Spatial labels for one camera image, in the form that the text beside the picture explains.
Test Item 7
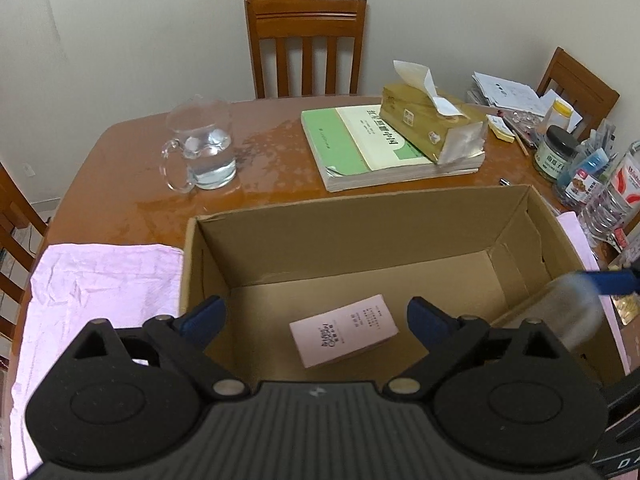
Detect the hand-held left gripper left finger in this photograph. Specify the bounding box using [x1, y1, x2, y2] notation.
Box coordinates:
[60, 296, 251, 401]

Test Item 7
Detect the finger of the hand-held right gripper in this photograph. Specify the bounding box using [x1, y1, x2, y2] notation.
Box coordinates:
[572, 260, 640, 297]

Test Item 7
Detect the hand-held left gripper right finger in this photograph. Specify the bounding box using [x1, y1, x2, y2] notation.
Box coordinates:
[385, 297, 576, 396]

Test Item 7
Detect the small pink box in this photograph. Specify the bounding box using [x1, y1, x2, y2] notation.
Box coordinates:
[289, 294, 399, 368]

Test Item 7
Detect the cardboard box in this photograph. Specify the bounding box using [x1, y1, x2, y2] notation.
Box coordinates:
[178, 185, 628, 392]

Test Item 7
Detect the yellow snack packet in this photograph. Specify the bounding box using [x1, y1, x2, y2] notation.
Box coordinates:
[611, 296, 640, 326]

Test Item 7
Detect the red label water bottle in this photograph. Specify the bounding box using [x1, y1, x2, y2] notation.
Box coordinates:
[580, 141, 640, 246]

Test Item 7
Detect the blue-capped small bottle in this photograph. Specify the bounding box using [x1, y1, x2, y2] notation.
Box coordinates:
[555, 152, 608, 206]

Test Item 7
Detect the pink cloth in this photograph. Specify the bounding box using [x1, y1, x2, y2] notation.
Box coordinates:
[7, 211, 632, 478]

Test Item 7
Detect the green label jar black lid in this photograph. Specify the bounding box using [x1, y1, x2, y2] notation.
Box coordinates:
[532, 126, 581, 184]

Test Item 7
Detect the glass pitcher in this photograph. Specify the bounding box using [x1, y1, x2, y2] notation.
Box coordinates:
[159, 95, 238, 192]

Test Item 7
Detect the pencil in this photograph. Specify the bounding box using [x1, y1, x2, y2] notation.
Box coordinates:
[501, 115, 531, 156]

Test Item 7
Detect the yellow lid bottle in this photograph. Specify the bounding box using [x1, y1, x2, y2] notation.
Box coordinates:
[547, 97, 573, 133]

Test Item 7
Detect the green paper box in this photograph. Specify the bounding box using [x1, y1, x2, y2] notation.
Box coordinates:
[335, 105, 436, 171]

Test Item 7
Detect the small yellow box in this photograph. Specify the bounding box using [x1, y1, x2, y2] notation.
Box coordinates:
[487, 115, 516, 143]

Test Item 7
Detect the tan tissue pack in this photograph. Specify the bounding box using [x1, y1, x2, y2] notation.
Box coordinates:
[379, 60, 488, 164]

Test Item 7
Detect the green book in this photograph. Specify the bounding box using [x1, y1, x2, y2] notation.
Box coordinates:
[301, 107, 487, 192]

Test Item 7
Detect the wooden chair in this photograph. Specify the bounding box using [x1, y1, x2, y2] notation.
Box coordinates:
[0, 162, 51, 361]
[536, 46, 621, 141]
[244, 0, 369, 100]

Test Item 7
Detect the stack of white papers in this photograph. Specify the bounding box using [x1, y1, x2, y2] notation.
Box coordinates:
[467, 72, 546, 116]

